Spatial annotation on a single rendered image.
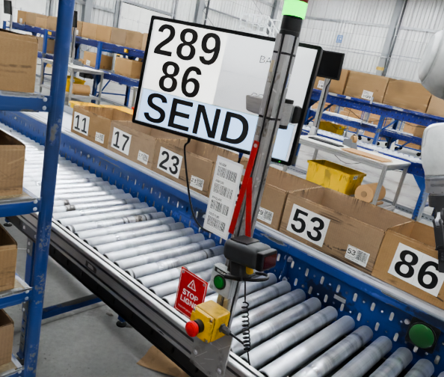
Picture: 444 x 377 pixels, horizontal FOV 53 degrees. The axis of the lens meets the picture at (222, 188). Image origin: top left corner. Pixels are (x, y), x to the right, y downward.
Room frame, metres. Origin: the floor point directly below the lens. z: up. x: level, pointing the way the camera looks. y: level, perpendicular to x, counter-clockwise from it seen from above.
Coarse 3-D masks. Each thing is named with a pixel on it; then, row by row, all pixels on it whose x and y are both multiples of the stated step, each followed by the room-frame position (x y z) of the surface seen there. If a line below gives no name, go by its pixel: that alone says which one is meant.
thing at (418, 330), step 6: (420, 324) 1.21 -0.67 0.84; (414, 330) 1.20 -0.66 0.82; (420, 330) 1.19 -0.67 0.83; (426, 330) 1.19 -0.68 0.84; (414, 336) 1.20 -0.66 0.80; (420, 336) 1.19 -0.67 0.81; (426, 336) 1.18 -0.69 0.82; (432, 336) 1.18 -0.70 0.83; (414, 342) 1.20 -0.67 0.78; (420, 342) 1.19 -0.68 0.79; (426, 342) 1.18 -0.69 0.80; (432, 342) 1.17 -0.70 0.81
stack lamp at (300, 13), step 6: (288, 0) 1.02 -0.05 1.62; (294, 0) 1.01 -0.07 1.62; (300, 0) 1.01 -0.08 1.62; (306, 0) 1.02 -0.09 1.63; (288, 6) 1.01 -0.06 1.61; (294, 6) 1.01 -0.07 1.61; (300, 6) 1.01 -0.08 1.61; (306, 6) 1.02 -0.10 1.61; (288, 12) 1.01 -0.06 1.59; (294, 12) 1.01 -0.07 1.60; (300, 12) 1.01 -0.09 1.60
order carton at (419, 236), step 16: (400, 224) 1.49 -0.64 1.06; (416, 224) 1.60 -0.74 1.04; (384, 240) 1.38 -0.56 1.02; (400, 240) 1.35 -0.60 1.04; (416, 240) 1.33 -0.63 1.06; (432, 240) 1.56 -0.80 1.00; (384, 256) 1.37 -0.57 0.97; (432, 256) 1.29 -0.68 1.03; (384, 272) 1.36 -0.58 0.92; (400, 288) 1.32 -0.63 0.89; (416, 288) 1.29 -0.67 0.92
